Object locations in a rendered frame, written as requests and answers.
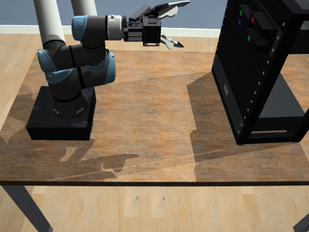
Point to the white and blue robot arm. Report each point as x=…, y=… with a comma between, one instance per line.
x=68, y=69

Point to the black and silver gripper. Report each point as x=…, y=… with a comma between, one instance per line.
x=148, y=28

